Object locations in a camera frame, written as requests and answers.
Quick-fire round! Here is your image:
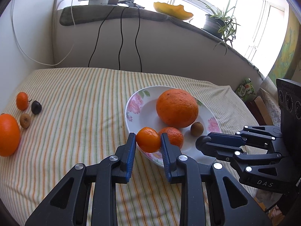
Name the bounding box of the dark tangerine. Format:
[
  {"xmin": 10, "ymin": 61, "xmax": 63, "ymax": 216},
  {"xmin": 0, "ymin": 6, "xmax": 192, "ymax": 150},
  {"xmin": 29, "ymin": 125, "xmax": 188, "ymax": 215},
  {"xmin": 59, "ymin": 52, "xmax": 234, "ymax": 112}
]
[{"xmin": 159, "ymin": 127, "xmax": 184, "ymax": 149}]

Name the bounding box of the small bright mandarin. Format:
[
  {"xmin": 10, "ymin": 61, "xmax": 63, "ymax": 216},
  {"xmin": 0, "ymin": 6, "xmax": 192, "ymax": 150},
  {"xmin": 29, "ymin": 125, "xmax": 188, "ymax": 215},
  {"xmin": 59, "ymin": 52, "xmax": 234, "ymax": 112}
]
[{"xmin": 136, "ymin": 127, "xmax": 161, "ymax": 153}]

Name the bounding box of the large rough orange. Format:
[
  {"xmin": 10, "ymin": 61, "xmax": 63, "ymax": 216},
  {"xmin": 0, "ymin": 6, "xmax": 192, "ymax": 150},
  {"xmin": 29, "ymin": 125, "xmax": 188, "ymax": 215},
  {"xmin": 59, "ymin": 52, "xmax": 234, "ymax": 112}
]
[{"xmin": 156, "ymin": 89, "xmax": 198, "ymax": 128}]

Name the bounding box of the brown kiwi fruit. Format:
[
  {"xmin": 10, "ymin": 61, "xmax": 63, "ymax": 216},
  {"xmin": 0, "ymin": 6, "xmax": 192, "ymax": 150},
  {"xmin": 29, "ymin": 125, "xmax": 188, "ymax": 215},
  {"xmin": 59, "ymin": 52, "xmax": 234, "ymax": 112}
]
[{"xmin": 19, "ymin": 113, "xmax": 31, "ymax": 129}]

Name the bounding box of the large smooth orange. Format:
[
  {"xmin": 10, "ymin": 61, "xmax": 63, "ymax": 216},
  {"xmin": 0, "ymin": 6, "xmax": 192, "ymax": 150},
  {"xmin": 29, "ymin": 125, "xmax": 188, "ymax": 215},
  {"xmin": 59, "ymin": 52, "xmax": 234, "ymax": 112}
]
[{"xmin": 0, "ymin": 114, "xmax": 21, "ymax": 157}]

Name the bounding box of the dark plum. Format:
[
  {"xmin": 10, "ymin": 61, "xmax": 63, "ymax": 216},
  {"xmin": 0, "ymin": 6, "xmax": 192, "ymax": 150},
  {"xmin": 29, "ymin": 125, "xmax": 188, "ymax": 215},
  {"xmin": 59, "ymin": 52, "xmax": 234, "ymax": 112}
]
[{"xmin": 31, "ymin": 101, "xmax": 42, "ymax": 115}]

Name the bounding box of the mandarin with stem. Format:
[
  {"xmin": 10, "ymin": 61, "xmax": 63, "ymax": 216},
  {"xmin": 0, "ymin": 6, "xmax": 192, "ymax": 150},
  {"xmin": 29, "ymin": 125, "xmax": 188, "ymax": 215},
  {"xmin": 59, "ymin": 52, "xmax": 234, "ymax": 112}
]
[{"xmin": 16, "ymin": 92, "xmax": 32, "ymax": 111}]

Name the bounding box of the green juice carton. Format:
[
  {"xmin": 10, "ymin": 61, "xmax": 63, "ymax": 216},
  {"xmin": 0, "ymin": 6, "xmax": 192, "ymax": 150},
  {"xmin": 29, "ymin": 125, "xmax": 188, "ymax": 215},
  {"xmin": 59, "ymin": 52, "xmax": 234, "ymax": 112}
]
[{"xmin": 235, "ymin": 78, "xmax": 256, "ymax": 103}]

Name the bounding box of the floral white plate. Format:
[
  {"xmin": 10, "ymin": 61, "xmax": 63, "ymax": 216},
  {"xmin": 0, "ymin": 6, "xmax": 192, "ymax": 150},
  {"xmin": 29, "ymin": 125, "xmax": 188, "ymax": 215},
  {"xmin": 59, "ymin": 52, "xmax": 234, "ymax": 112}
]
[{"xmin": 125, "ymin": 86, "xmax": 221, "ymax": 165}]

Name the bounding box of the striped table cloth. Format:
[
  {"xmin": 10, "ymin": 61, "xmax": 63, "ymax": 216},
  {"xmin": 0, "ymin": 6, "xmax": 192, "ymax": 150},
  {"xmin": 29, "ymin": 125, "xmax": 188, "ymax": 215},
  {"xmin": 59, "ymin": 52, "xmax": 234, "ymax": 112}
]
[{"xmin": 1, "ymin": 68, "xmax": 258, "ymax": 225}]

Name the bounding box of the potted spider plant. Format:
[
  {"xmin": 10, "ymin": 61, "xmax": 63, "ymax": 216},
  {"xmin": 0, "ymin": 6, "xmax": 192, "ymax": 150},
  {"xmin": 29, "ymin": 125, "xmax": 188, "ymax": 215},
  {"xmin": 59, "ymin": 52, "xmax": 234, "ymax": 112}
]
[{"xmin": 196, "ymin": 0, "xmax": 240, "ymax": 55}]

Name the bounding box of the yellow wavy bowl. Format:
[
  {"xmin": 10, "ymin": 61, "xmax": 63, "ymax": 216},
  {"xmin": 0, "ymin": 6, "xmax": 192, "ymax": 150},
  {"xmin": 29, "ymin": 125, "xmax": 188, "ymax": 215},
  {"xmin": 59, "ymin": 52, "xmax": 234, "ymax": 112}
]
[{"xmin": 154, "ymin": 2, "xmax": 193, "ymax": 21}]

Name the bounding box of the black cable right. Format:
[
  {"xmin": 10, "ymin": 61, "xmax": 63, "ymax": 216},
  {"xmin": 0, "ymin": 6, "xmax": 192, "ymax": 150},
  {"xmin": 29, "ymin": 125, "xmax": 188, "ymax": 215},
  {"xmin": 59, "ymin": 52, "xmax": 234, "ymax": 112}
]
[{"xmin": 134, "ymin": 6, "xmax": 143, "ymax": 73}]

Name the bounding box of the black cable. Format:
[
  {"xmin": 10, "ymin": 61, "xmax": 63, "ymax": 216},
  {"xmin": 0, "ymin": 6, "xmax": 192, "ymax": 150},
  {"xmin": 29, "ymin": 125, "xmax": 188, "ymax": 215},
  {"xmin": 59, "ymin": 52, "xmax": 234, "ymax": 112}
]
[
  {"xmin": 134, "ymin": 6, "xmax": 143, "ymax": 73},
  {"xmin": 118, "ymin": 6, "xmax": 130, "ymax": 70},
  {"xmin": 88, "ymin": 6, "xmax": 117, "ymax": 68}
]

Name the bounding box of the black cable middle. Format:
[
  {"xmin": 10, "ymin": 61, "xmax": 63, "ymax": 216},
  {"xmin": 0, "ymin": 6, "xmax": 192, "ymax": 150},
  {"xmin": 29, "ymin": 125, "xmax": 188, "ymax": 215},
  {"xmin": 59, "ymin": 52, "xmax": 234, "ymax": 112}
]
[{"xmin": 118, "ymin": 6, "xmax": 130, "ymax": 70}]

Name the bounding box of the black cable left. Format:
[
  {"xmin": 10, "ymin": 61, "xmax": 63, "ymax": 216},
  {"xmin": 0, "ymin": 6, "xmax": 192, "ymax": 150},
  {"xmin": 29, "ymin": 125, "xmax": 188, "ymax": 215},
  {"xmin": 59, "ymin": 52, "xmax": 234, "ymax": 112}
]
[{"xmin": 88, "ymin": 6, "xmax": 117, "ymax": 68}]

